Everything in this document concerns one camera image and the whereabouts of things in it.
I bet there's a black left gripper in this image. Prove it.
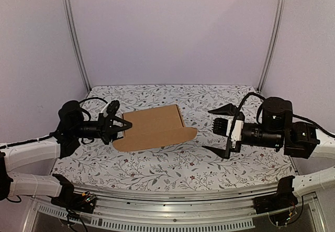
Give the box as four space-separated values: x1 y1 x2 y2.
72 113 133 145

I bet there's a brown cardboard box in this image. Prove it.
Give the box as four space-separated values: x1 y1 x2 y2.
113 104 197 152

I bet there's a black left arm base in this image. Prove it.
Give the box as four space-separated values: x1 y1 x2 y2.
51 174 97 214

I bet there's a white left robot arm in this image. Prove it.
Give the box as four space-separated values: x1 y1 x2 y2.
1 114 132 208

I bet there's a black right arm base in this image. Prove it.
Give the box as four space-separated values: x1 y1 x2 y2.
253 175 298 214

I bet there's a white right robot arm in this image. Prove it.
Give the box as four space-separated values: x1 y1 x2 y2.
206 101 334 160

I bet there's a floral patterned table mat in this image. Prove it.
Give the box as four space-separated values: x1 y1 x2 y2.
52 85 295 192

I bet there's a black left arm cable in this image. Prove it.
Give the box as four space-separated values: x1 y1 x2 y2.
78 97 109 112

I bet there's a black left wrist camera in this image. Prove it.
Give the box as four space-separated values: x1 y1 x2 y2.
57 100 121 128

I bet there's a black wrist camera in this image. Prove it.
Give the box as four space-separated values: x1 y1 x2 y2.
57 100 121 128
212 96 293 141

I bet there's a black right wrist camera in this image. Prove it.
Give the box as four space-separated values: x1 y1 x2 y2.
212 96 293 141

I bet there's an aluminium front table rail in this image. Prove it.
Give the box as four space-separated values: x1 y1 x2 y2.
20 181 328 232

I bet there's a right aluminium frame post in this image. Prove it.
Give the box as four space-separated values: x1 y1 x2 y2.
257 0 285 93

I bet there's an aluminium frame post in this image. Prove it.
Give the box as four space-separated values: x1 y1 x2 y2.
63 0 92 93
257 0 285 93

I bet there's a left aluminium frame post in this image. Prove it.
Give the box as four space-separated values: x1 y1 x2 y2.
63 0 92 93

